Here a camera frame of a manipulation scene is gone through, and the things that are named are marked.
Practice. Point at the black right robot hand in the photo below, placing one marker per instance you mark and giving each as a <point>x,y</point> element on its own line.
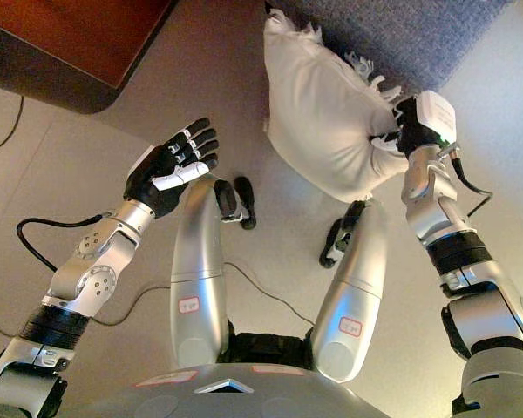
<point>423,124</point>

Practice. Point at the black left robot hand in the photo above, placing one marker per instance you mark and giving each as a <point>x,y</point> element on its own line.
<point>165,174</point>

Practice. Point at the white fringed pillow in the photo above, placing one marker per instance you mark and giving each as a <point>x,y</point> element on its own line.
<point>322,122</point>

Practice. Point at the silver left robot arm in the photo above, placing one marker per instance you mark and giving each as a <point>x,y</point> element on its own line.
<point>91,270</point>

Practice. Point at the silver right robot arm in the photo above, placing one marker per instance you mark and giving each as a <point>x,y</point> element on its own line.
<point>453,244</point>

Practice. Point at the grey fabric armchair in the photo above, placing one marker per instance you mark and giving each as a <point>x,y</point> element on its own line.
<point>396,35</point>

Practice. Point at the silver left robot leg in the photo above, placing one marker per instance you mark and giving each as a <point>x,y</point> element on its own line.
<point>200,270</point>

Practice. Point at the silver robot leg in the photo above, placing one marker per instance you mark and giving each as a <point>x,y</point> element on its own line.
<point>200,270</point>
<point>353,287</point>

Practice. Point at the reddish brown wooden desk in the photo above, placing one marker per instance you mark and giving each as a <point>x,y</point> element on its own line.
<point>69,48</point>

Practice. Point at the silver right robot leg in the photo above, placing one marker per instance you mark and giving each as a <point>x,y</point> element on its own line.
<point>353,287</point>

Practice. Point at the grey robot torso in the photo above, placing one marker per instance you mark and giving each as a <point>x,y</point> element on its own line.
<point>253,392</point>

